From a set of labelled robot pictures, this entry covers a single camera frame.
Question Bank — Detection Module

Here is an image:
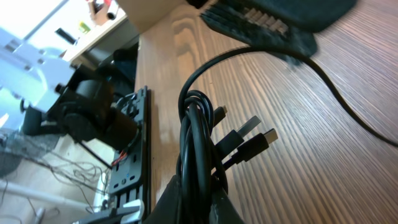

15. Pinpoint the black left camera cable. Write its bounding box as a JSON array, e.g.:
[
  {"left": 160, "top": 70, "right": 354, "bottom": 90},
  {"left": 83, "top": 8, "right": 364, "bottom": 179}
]
[{"left": 178, "top": 46, "right": 398, "bottom": 149}]

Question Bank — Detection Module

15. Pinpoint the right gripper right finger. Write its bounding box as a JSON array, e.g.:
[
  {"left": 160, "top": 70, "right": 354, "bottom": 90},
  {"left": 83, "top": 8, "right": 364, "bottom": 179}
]
[{"left": 209, "top": 185, "right": 244, "bottom": 224}]

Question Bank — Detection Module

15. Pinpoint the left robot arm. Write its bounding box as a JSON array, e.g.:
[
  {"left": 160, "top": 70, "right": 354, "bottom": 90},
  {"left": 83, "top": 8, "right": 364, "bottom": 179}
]
[{"left": 1, "top": 0, "right": 355, "bottom": 151}]

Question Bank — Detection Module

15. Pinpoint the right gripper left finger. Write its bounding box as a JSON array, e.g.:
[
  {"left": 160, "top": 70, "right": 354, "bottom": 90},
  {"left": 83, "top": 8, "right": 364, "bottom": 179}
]
[{"left": 143, "top": 175, "right": 185, "bottom": 224}]

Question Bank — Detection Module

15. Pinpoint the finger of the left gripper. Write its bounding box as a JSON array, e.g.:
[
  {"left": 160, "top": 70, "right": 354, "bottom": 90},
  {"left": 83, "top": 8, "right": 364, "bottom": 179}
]
[
  {"left": 201, "top": 0, "right": 318, "bottom": 57},
  {"left": 252, "top": 0, "right": 358, "bottom": 33}
]

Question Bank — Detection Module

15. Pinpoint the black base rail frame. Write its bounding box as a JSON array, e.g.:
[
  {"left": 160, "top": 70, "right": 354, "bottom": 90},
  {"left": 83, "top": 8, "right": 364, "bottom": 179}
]
[{"left": 76, "top": 86, "right": 151, "bottom": 223}]

